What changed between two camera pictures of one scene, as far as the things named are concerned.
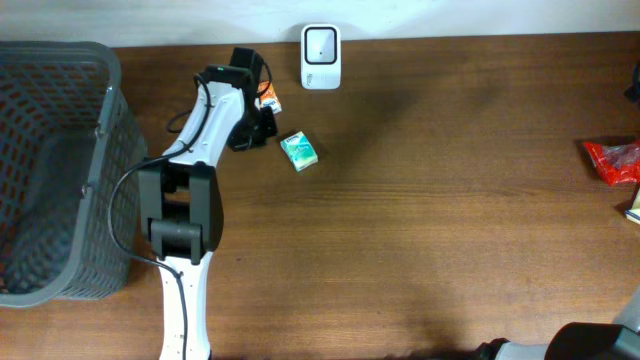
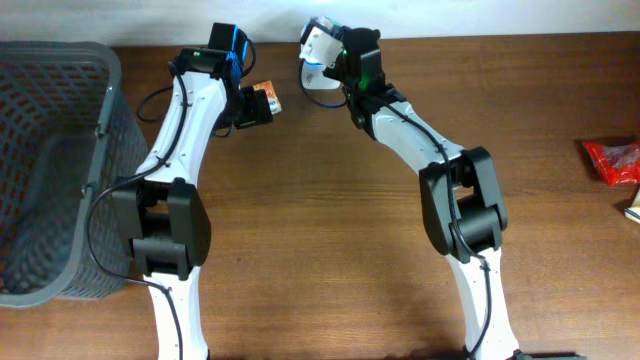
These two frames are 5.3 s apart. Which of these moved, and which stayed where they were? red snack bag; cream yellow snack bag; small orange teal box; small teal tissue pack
Moved: small teal tissue pack
Stayed: small orange teal box; cream yellow snack bag; red snack bag
